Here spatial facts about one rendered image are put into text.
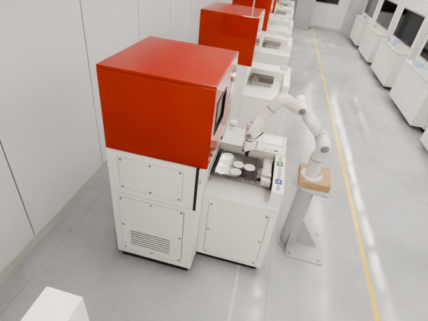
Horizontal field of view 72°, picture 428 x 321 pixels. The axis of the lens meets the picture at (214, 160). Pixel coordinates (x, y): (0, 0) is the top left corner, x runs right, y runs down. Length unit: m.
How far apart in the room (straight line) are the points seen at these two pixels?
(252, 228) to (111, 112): 1.44
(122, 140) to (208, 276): 1.51
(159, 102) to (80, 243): 1.84
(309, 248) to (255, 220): 1.02
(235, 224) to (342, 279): 1.26
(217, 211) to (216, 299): 0.78
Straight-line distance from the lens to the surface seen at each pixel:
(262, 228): 2.56
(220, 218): 2.57
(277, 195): 2.39
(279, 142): 2.99
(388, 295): 3.45
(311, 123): 2.44
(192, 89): 1.76
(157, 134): 1.98
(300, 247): 3.35
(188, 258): 2.74
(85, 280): 2.99
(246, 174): 2.58
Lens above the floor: 2.45
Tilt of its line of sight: 35 degrees down
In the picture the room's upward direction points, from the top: 7 degrees clockwise
